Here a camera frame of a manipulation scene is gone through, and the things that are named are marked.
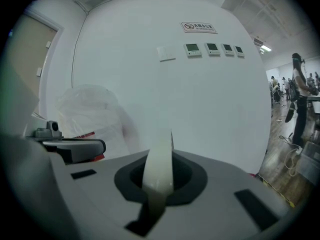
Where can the beige door white frame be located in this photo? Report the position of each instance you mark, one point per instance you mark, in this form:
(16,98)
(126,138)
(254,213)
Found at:
(30,59)

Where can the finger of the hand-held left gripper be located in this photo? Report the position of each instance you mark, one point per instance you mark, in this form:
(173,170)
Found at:
(82,147)

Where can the white double wall switch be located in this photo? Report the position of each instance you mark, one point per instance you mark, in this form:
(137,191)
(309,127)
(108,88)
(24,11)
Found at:
(166,52)

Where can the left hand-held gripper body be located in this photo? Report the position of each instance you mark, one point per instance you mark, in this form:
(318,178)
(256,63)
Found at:
(42,130)

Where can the ceiling light panel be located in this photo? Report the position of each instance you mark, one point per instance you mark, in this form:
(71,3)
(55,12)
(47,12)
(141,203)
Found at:
(265,48)

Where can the small white wall switch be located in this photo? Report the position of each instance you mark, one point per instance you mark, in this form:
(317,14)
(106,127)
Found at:
(39,72)
(48,44)

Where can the clear plastic storage box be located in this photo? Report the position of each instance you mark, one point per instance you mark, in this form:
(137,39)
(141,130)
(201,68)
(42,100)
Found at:
(311,161)

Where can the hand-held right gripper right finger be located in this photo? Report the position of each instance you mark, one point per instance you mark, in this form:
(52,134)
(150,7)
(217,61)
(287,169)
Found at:
(215,196)

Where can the white wall thermostat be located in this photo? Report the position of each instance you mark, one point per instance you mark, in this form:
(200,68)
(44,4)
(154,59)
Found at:
(212,49)
(192,50)
(239,51)
(228,49)

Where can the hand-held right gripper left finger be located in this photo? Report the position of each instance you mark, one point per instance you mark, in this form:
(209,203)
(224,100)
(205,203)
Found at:
(100,199)

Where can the yellow black floor tape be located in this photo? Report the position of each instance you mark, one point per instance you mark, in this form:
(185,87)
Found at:
(280,195)

